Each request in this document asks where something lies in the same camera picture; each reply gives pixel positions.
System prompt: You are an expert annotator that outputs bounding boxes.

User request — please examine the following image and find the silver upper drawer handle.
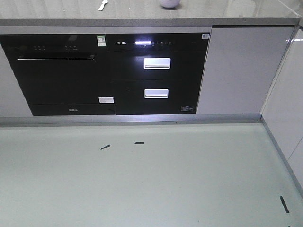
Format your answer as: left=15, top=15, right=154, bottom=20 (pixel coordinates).
left=143, top=58, right=171, bottom=70

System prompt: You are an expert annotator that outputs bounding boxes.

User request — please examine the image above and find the silver lower drawer handle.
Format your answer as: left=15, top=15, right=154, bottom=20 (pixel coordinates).
left=144, top=89, right=169, bottom=99

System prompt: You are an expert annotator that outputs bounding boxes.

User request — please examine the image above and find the white info sticker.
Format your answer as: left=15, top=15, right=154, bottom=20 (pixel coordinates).
left=98, top=97, right=114, bottom=104

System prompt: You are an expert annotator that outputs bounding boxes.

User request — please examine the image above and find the white right side cabinet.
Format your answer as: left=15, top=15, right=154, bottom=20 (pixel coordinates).
left=262, top=26, right=303, bottom=183

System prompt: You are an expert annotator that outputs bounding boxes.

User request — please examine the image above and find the mint green plastic spoon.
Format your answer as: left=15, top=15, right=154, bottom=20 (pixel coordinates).
left=98, top=0, right=108, bottom=11

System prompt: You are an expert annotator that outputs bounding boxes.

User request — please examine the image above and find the lilac plastic bowl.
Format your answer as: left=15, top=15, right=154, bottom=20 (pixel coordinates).
left=159, top=0, right=181, bottom=9

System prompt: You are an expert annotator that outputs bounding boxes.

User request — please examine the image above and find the grey baseboard plinth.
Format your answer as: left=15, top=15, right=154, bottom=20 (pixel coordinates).
left=0, top=113, right=262, bottom=127

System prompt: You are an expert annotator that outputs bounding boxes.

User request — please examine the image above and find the grey cabinet door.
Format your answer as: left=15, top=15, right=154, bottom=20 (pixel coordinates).
left=197, top=26, right=294, bottom=114

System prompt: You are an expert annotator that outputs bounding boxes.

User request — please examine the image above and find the silver drawer handle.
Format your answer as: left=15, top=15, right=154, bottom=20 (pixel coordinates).
left=143, top=58, right=171, bottom=70
left=144, top=89, right=169, bottom=99

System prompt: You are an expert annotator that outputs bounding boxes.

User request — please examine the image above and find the green energy label sticker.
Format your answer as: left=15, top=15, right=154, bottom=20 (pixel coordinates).
left=97, top=35, right=106, bottom=47

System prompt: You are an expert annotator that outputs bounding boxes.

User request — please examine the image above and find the black disinfection cabinet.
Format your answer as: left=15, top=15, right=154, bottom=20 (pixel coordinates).
left=106, top=32, right=210, bottom=115

